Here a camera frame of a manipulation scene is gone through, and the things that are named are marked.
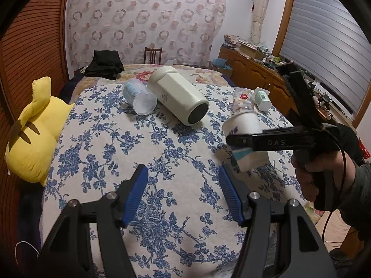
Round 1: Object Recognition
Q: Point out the yellow plush toy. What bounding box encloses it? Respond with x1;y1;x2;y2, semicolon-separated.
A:
4;77;74;186

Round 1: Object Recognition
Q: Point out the cardboard box on cabinet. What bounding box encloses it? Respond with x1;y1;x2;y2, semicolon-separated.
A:
239;43;265;60

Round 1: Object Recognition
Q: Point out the translucent plastic measuring cup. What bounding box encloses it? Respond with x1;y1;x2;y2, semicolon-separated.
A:
122;79;157;116

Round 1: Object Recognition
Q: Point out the black bag on bed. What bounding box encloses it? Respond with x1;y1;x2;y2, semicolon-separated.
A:
84;50;124;80

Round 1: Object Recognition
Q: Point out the white thermos bottle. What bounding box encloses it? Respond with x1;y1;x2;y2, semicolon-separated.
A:
147;73;209;126

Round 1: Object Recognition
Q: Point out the brown louvered wardrobe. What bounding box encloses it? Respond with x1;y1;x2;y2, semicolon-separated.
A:
0;0;72;123

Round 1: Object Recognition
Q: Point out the white plastic cup green label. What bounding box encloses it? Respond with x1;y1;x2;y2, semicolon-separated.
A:
253;87;272;112

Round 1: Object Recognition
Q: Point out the clear glass with red print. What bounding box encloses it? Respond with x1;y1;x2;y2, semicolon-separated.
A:
231;87;255;115

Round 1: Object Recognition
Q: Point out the brown wooden sideboard cabinet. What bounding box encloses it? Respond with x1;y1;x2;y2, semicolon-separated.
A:
219;46;297;116

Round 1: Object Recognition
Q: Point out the pink patterned lace curtain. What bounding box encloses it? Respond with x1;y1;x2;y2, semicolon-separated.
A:
66;0;226;68

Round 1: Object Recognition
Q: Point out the teal cloth by cabinet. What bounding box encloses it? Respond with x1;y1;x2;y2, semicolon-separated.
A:
212;58;228;68

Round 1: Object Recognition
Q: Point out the dark sleeved right forearm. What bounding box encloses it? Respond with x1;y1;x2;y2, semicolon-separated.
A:
337;122;371;241

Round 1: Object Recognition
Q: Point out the pink floral bed quilt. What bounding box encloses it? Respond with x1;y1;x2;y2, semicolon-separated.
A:
67;64;234;104

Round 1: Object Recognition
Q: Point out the black cable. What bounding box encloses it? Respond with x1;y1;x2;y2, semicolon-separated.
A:
321;140;348;246

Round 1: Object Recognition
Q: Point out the white paper cup blue stripe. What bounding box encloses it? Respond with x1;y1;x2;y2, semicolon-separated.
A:
222;111;269;172

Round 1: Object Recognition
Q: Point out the dark wooden chair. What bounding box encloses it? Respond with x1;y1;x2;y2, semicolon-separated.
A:
143;47;162;65

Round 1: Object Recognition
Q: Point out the person's right hand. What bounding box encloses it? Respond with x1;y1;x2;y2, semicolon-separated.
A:
291;149;357;202

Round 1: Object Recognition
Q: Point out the blue floral white bedspread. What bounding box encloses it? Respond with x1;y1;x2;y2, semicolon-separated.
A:
40;84;304;277

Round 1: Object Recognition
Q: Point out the grey window roller blind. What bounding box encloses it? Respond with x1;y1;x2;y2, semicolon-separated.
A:
280;0;370;112

